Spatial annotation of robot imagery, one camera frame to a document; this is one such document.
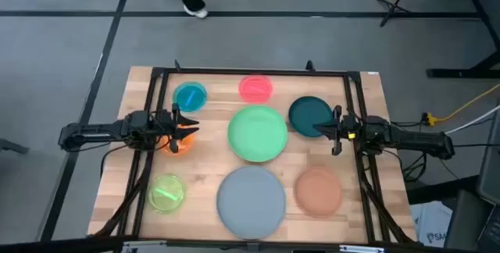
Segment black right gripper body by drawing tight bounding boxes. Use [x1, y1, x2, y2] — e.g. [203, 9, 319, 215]
[331, 105, 367, 156]

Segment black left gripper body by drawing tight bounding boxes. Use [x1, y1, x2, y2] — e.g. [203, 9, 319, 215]
[155, 103, 181, 155]

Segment small blue translucent plate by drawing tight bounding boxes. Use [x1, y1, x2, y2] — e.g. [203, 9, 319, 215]
[172, 81, 209, 113]

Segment dark teal plastic plate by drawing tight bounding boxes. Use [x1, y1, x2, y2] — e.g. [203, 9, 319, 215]
[288, 95, 335, 138]

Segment terracotta brown plastic plate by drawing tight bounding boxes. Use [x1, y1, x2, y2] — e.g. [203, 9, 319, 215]
[294, 166, 344, 219]

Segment small yellow-green translucent plate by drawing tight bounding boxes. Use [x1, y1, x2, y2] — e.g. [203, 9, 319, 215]
[148, 173, 187, 215]

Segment large green plastic plate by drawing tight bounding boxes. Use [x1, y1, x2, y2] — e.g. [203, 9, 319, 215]
[227, 105, 289, 163]

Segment small red translucent plate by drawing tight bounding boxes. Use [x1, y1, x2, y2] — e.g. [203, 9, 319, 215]
[238, 74, 273, 104]

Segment small orange translucent plate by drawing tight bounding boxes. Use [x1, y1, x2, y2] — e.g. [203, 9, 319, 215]
[159, 126, 196, 157]

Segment large grey plastic plate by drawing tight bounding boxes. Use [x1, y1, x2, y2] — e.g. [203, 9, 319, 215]
[216, 166, 288, 241]

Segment white printed box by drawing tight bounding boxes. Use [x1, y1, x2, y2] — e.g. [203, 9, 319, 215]
[409, 201, 454, 248]

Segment black chair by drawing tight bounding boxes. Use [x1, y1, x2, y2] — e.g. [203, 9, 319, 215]
[445, 108, 500, 253]

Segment grey furniture foot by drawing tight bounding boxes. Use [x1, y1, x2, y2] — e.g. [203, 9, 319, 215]
[0, 137, 30, 155]

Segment black desk leg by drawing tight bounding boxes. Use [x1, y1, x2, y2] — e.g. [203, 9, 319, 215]
[425, 0, 500, 79]

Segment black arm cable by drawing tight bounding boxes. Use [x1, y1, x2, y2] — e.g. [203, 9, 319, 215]
[99, 143, 132, 179]

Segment black metal table frame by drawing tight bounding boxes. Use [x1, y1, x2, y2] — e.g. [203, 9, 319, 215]
[87, 59, 417, 246]

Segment yellow extension cable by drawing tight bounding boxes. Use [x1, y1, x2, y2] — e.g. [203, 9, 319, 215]
[425, 84, 500, 126]

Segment white cable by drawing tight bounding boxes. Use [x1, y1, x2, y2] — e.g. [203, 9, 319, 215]
[445, 104, 500, 135]

